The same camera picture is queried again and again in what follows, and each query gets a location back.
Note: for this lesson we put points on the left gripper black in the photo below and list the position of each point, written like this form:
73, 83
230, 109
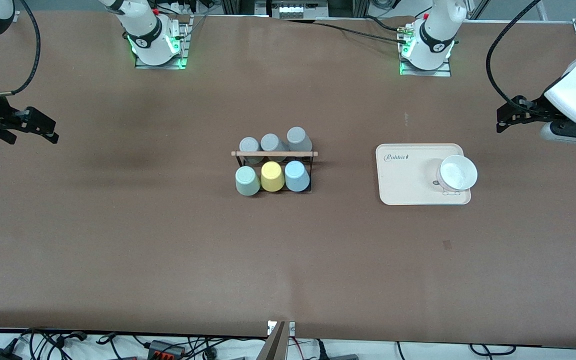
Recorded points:
536, 108

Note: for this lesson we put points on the pale green cup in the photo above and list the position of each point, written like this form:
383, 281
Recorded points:
247, 181

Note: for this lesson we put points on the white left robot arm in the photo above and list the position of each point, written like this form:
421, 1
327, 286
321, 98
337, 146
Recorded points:
435, 35

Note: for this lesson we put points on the white bowl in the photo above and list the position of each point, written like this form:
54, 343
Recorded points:
458, 172

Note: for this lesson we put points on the beige rabbit print tray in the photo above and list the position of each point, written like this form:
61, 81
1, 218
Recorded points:
403, 180

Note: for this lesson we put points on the grey cup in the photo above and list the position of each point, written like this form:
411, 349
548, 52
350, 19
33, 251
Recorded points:
298, 137
249, 145
270, 142

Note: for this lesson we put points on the light blue cup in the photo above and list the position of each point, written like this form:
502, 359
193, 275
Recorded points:
297, 175

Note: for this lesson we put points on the black power adapter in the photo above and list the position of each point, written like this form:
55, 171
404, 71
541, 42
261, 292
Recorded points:
3, 354

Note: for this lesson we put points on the power strip white sockets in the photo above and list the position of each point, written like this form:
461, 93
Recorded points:
292, 10

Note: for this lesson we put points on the yellow cup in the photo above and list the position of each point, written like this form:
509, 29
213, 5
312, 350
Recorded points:
272, 176

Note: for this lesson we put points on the black red connector block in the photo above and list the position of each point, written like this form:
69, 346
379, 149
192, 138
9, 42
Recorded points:
165, 347

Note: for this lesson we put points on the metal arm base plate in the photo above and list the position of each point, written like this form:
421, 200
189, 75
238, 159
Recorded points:
163, 67
443, 71

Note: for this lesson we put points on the brown stand post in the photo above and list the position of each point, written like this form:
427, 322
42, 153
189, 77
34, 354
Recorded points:
274, 345

